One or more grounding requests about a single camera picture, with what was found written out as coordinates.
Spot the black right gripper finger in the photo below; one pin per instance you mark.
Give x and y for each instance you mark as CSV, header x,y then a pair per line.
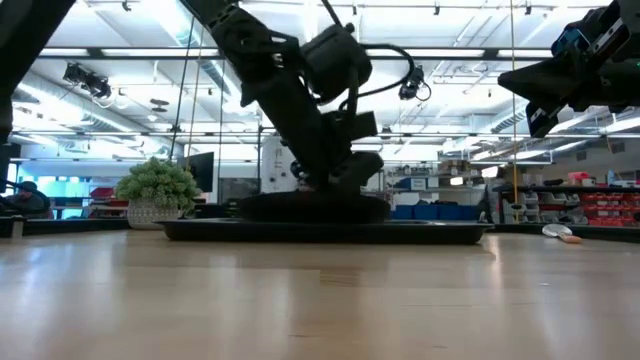
x,y
545,82
544,117

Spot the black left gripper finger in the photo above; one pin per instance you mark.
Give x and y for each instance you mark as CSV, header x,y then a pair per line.
x,y
314,175
357,172

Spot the black round plate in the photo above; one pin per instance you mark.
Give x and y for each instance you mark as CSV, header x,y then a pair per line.
x,y
280,207

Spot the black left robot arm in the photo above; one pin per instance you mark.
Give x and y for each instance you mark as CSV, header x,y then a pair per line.
x,y
235,30

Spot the black rectangular tray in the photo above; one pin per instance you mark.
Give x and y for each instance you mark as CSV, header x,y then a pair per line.
x,y
325,235

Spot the yellow vertical pole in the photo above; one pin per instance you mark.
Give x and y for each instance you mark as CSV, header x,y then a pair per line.
x,y
513,125

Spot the blue storage bin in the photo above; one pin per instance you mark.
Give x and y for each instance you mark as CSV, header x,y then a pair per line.
x,y
426,212
403,212
457,212

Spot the black shelf unit with bins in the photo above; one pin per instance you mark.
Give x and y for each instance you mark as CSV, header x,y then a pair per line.
x,y
550,189

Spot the black monitor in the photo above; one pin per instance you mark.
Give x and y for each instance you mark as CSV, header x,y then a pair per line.
x,y
200,170

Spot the green potted plant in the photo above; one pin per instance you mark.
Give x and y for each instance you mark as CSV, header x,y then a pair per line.
x,y
157,185

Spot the person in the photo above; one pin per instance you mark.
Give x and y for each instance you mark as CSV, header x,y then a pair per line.
x,y
30,200

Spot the black hanging camera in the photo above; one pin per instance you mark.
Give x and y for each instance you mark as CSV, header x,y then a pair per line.
x,y
87,80
411,85

